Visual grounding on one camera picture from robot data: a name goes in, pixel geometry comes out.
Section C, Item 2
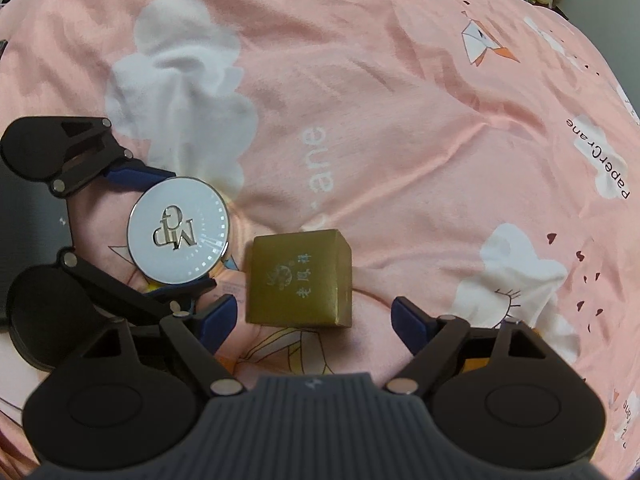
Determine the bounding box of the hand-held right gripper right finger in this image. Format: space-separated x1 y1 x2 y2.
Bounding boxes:
385 296 576 396

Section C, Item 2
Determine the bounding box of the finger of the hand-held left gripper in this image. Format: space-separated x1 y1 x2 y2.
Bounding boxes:
46 117 177 198
56 247 218 328

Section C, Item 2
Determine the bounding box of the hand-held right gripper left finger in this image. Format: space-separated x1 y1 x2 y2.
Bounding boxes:
65 294 247 397

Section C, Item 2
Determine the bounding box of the round white compact case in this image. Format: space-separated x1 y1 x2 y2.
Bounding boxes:
126 176 239 287

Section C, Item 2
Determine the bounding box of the small gold box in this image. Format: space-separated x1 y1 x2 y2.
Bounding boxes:
245 228 354 330

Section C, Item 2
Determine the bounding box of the pink printed bed sheet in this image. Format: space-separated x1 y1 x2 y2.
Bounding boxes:
0 0 640 466

